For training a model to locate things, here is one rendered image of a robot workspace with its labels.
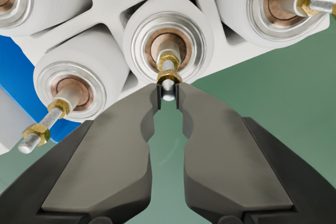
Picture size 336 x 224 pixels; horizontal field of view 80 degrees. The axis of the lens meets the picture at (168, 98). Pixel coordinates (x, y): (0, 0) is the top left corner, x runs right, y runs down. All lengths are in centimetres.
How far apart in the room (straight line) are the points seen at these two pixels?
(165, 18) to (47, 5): 11
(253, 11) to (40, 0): 19
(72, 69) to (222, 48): 19
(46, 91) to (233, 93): 42
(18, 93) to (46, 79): 24
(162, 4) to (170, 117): 39
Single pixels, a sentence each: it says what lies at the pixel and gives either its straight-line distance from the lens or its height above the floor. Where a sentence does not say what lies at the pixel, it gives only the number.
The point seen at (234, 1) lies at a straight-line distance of 22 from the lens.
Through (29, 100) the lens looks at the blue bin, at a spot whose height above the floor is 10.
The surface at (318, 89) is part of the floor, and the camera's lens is 63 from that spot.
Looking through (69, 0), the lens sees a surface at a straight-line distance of 28.
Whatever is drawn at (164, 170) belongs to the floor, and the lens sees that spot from 70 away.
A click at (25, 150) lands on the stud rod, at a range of 19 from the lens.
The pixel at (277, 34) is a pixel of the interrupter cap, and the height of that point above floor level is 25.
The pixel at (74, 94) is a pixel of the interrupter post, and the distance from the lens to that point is 24.
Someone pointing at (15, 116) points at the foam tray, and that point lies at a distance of 52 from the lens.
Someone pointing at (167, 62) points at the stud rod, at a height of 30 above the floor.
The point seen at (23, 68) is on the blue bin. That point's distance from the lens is 53.
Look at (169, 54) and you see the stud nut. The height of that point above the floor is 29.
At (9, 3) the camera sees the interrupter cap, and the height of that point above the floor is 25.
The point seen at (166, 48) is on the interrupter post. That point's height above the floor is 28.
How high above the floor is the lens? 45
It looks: 60 degrees down
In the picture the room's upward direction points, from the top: 179 degrees counter-clockwise
